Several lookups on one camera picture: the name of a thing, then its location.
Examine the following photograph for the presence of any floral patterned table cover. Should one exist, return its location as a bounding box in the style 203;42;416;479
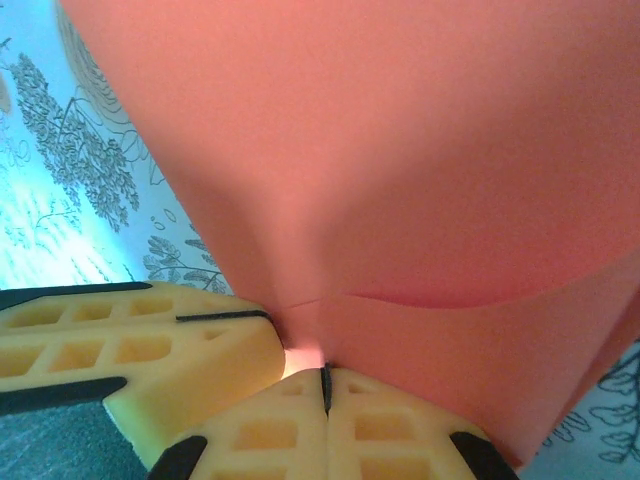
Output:
0;0;640;480

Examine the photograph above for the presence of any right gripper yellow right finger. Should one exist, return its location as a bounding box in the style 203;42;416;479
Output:
324;363;522;480

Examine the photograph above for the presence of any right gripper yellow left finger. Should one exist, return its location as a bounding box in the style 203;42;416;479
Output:
146;366;330;480

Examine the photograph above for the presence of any orange square paper sheet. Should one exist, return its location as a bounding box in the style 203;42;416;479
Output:
57;0;640;469

